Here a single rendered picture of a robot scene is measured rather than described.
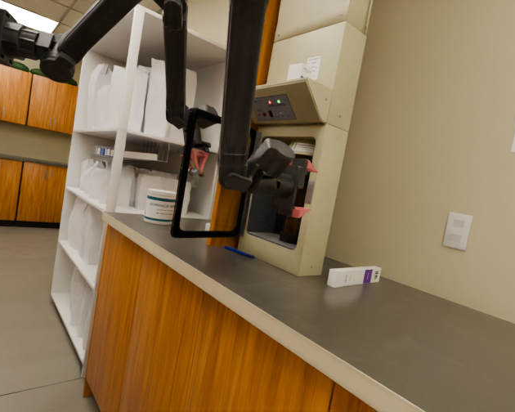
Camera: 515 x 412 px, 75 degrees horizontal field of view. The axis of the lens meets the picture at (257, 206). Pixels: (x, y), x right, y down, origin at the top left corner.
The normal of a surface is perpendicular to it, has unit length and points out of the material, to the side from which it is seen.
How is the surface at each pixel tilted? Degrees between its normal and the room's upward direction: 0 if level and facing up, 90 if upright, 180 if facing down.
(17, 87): 90
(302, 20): 90
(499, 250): 90
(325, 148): 90
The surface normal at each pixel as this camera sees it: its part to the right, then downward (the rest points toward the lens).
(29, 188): 0.63, 0.16
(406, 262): -0.76, -0.09
